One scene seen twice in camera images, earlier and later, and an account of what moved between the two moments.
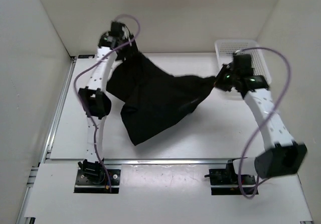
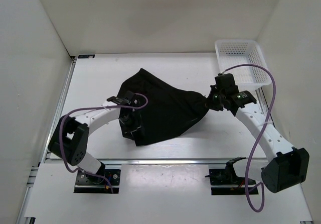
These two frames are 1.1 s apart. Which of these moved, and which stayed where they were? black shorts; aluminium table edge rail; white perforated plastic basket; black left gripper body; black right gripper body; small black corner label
Moved: black shorts; black left gripper body; black right gripper body
Stayed: white perforated plastic basket; aluminium table edge rail; small black corner label
